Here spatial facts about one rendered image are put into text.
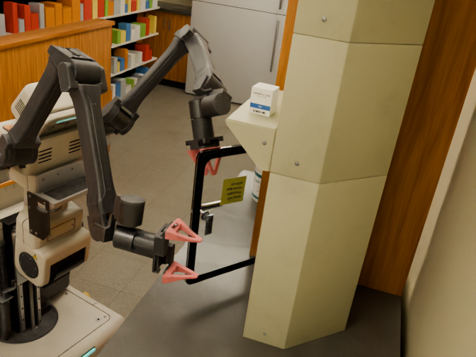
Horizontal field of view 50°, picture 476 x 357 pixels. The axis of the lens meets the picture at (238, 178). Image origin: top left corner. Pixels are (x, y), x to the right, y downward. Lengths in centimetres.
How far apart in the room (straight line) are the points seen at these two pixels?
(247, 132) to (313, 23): 26
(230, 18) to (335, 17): 521
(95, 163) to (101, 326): 123
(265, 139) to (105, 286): 208
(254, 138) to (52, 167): 89
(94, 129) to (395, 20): 71
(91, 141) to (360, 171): 63
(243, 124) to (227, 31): 516
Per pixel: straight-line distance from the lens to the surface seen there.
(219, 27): 626
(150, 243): 117
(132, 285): 304
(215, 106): 130
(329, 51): 102
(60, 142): 178
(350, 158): 113
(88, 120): 126
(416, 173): 148
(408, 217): 153
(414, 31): 113
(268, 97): 114
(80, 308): 246
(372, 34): 105
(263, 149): 110
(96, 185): 124
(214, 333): 137
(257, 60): 618
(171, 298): 146
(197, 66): 154
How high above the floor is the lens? 186
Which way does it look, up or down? 25 degrees down
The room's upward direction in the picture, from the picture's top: 8 degrees clockwise
